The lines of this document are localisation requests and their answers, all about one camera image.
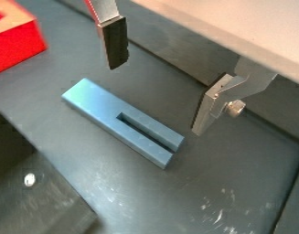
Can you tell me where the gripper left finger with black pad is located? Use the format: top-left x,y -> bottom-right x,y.
84,0 -> 130,69

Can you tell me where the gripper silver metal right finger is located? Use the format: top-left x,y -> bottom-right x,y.
193,57 -> 278,135

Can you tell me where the light blue double-square block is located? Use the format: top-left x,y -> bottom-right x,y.
62,79 -> 185,168

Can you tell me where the red shape-sorting board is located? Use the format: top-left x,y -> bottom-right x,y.
0,0 -> 48,72

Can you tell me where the black curved holder stand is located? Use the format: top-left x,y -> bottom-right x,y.
0,112 -> 99,234

